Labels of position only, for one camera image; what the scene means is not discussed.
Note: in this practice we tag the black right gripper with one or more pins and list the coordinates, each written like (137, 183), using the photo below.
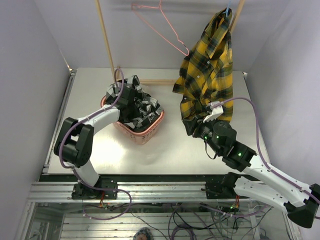
(191, 125)

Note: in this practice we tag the black white checked shirt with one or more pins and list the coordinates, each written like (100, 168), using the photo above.
(144, 111)

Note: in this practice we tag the yellow green plaid shirt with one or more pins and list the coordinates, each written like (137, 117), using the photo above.
(206, 74)

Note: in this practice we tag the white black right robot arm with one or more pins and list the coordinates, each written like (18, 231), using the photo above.
(253, 178)

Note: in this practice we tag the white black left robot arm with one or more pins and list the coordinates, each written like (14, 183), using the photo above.
(74, 146)

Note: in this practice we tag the pink plastic laundry basket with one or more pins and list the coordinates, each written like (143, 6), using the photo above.
(137, 137)

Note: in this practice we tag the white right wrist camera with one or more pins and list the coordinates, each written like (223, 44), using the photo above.
(215, 111)

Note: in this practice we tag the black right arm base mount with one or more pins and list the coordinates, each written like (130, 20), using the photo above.
(218, 186)

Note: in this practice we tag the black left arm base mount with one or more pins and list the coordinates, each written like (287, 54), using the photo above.
(103, 189)

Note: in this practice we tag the pink wire hanger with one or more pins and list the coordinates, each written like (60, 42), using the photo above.
(154, 17)

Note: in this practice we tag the blue wire hanger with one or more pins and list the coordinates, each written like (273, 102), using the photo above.
(226, 12)

